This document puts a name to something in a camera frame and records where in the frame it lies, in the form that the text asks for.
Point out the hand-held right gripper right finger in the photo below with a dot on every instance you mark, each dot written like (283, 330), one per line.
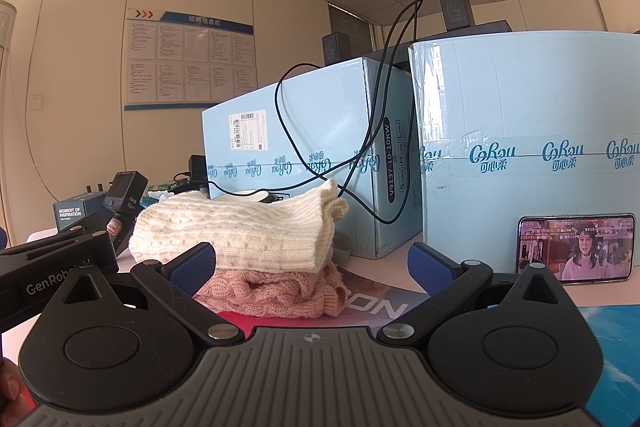
(430, 269)

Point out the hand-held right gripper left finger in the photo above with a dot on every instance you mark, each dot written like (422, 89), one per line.
(192, 269)

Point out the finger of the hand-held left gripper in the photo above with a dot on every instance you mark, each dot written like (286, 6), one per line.
(85, 224)

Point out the person's left hand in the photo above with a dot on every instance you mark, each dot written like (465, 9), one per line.
(7, 384)

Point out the dark teal small box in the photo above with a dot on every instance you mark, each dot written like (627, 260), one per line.
(75, 212)

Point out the cream knit sweater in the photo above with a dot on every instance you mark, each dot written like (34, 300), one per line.
(235, 232)

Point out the pink knit sweater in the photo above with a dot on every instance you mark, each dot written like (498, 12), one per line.
(280, 292)

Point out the small black charger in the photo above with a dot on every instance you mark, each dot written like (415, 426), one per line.
(197, 167)

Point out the smartphone with lit screen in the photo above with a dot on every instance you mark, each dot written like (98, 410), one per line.
(575, 249)

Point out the light blue carton with label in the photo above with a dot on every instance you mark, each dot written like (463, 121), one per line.
(320, 142)

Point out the large light blue carton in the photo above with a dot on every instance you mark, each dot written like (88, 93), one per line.
(530, 122)

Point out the printed desk mat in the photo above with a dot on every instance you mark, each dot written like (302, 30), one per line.
(610, 347)

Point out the small black power adapter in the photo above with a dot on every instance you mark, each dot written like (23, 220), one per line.
(333, 48)

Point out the dark grey door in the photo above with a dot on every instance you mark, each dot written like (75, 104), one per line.
(350, 32)

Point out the dark flat box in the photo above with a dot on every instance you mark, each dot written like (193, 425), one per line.
(492, 26)

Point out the large black power adapter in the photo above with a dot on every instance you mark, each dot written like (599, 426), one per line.
(456, 9)

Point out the wall light switch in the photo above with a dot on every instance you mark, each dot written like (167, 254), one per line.
(37, 101)

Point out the wall notice board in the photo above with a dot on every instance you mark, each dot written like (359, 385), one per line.
(190, 57)

